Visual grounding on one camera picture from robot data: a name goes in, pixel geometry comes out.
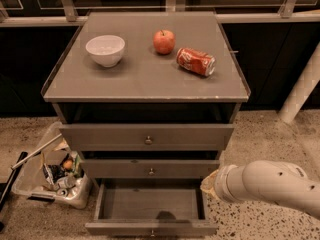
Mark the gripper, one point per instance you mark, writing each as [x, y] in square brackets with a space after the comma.
[222, 183]

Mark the grey bottom drawer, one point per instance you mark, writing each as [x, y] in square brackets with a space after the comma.
[151, 208]

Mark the grey drawer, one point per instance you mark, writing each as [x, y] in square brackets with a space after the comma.
[151, 208]
[150, 164]
[147, 137]

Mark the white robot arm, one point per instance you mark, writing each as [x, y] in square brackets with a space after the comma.
[279, 183]

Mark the grey drawer cabinet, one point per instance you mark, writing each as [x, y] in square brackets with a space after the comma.
[145, 88]

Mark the grey middle drawer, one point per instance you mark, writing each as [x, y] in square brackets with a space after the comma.
[150, 164]

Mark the grey top drawer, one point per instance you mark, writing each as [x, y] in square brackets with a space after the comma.
[147, 137]

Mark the red soda can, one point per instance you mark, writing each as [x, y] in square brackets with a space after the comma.
[196, 61]

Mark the orange fruit in bin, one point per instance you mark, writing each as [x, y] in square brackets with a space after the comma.
[67, 164]

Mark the red apple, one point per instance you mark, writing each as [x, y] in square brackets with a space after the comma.
[164, 42]

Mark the clear plastic bin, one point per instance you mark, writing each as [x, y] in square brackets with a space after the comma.
[43, 177]

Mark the white ceramic bowl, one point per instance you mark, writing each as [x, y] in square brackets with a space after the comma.
[106, 50]

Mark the metal rod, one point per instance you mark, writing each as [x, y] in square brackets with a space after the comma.
[37, 151]

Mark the black bar on floor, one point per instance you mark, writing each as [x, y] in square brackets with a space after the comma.
[5, 187]

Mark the white diagonal post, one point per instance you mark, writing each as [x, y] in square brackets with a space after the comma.
[302, 89]

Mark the metal railing frame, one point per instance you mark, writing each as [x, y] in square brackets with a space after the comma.
[31, 13]

